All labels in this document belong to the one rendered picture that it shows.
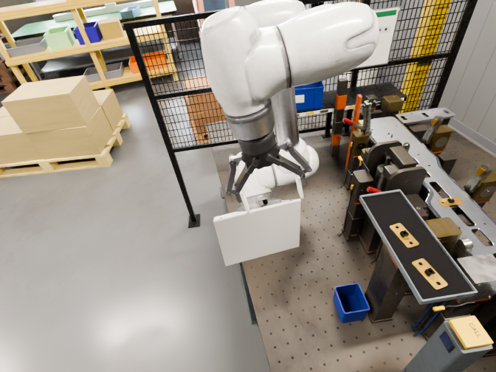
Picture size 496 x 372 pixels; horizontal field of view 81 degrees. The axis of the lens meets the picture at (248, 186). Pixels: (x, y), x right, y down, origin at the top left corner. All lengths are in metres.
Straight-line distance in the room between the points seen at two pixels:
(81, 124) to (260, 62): 3.02
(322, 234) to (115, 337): 1.48
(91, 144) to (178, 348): 2.28
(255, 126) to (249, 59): 0.12
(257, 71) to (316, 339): 1.01
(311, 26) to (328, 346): 1.05
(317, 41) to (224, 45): 0.14
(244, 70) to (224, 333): 1.75
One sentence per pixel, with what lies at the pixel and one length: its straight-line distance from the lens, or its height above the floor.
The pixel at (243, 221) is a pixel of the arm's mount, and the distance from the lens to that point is 1.18.
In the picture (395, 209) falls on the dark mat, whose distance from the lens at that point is 1.03.
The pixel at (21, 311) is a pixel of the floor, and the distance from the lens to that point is 2.74.
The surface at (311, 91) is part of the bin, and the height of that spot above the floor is 1.14.
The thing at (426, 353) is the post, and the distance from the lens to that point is 1.00.
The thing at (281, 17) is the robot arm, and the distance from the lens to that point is 1.04.
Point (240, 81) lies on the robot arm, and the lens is 0.49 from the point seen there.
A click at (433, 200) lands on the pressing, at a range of 1.34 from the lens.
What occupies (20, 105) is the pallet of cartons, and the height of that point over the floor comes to 0.81.
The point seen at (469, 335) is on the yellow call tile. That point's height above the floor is 1.16.
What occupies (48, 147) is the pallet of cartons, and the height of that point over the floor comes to 0.32.
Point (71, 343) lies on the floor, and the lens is 2.39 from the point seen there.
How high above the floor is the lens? 1.87
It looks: 42 degrees down
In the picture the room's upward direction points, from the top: 8 degrees counter-clockwise
